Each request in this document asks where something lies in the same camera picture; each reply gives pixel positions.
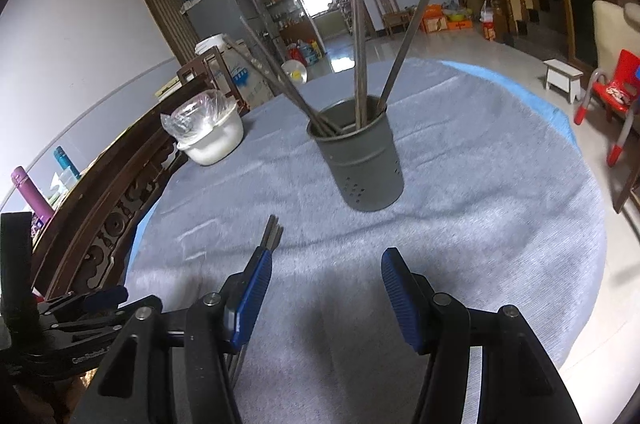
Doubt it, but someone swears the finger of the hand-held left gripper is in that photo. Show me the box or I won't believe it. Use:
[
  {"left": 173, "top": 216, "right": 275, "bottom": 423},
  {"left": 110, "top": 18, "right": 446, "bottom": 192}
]
[
  {"left": 45, "top": 285, "right": 129, "bottom": 313},
  {"left": 37, "top": 308, "right": 127, "bottom": 341}
]

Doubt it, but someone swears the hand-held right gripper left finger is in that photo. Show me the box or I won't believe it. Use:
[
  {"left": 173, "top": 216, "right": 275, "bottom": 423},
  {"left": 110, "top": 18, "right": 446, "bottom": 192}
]
[{"left": 90, "top": 248, "right": 274, "bottom": 424}]

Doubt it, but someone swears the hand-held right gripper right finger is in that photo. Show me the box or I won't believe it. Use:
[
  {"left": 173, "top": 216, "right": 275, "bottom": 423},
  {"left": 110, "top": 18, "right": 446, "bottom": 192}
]
[{"left": 381, "top": 247, "right": 583, "bottom": 424}]

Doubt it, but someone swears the grey metal chopstick holder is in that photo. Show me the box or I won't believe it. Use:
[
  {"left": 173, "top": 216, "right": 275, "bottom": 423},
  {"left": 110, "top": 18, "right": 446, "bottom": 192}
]
[{"left": 306, "top": 95, "right": 405, "bottom": 212}]

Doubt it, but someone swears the purple thermos bottle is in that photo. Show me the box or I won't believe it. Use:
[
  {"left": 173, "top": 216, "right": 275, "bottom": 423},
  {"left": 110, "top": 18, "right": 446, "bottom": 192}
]
[{"left": 11, "top": 166, "right": 55, "bottom": 225}]

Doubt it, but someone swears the clear plastic container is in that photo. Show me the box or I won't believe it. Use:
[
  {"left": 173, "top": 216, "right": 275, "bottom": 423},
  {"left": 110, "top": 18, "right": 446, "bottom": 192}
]
[{"left": 50, "top": 171, "right": 76, "bottom": 200}]

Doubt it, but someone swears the teal bottle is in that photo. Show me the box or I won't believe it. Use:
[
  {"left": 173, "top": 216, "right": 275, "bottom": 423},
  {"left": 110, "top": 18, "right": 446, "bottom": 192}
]
[{"left": 54, "top": 146, "right": 81, "bottom": 180}]

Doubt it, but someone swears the grey tablecloth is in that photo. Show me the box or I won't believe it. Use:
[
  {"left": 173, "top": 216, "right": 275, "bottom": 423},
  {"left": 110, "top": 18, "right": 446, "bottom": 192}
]
[{"left": 125, "top": 57, "right": 608, "bottom": 424}]

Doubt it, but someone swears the white bowl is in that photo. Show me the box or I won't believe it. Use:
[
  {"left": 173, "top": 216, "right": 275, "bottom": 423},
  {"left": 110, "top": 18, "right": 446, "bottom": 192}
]
[{"left": 176, "top": 107, "right": 245, "bottom": 166}]

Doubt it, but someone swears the white chest freezer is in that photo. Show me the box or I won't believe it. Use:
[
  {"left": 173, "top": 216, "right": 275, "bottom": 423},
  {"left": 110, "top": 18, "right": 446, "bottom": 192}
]
[{"left": 220, "top": 42, "right": 276, "bottom": 110}]

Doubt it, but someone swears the white floor fan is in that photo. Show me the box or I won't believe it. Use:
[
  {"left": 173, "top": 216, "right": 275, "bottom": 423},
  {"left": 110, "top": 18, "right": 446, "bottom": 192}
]
[{"left": 281, "top": 59, "right": 307, "bottom": 84}]

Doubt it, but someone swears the dark wooden chair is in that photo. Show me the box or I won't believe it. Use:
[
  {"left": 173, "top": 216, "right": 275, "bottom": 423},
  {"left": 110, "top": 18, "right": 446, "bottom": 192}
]
[{"left": 176, "top": 46, "right": 251, "bottom": 115}]

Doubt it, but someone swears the blue tablecloth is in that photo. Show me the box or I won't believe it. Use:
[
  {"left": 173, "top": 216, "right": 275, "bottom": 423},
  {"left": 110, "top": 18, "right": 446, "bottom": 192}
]
[{"left": 125, "top": 58, "right": 576, "bottom": 285}]

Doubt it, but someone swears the group of plastic bottles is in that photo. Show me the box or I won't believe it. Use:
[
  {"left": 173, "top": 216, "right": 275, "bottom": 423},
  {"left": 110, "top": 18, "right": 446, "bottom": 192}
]
[{"left": 286, "top": 39, "right": 321, "bottom": 65}]

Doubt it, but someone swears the dark wooden table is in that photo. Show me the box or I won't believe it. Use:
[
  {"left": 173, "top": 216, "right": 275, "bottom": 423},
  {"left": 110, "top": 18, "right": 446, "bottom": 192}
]
[{"left": 612, "top": 154, "right": 640, "bottom": 215}]

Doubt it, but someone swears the white small stool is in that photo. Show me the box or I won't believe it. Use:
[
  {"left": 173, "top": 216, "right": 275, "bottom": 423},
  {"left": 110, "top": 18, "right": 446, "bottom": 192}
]
[{"left": 544, "top": 59, "right": 585, "bottom": 104}]

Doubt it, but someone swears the orange cardboard box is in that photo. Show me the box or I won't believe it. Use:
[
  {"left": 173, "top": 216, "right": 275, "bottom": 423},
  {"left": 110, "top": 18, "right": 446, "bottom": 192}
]
[{"left": 420, "top": 4, "right": 451, "bottom": 32}]

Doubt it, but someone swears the grey refrigerator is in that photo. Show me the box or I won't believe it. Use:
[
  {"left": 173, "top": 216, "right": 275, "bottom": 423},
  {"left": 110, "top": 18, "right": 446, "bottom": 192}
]
[{"left": 180, "top": 0, "right": 281, "bottom": 50}]

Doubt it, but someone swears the brown wooden chair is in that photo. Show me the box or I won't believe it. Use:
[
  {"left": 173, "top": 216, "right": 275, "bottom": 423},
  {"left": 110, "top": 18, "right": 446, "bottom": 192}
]
[{"left": 370, "top": 0, "right": 408, "bottom": 36}]

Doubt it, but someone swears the brown wooden door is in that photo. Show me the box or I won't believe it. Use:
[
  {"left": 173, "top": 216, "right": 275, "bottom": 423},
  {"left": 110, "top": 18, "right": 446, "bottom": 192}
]
[{"left": 128, "top": 0, "right": 201, "bottom": 65}]

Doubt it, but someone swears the shelf with bottles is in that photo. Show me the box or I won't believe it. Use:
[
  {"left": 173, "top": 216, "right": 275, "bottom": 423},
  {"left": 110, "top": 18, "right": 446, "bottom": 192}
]
[{"left": 250, "top": 0, "right": 301, "bottom": 35}]

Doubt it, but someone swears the red child chair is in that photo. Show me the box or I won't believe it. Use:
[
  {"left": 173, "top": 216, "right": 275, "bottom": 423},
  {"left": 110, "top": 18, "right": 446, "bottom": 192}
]
[{"left": 574, "top": 49, "right": 640, "bottom": 167}]

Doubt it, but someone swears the cream armchair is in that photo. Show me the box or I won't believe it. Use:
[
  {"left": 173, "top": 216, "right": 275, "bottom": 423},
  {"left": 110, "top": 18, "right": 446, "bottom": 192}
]
[{"left": 591, "top": 0, "right": 640, "bottom": 70}]

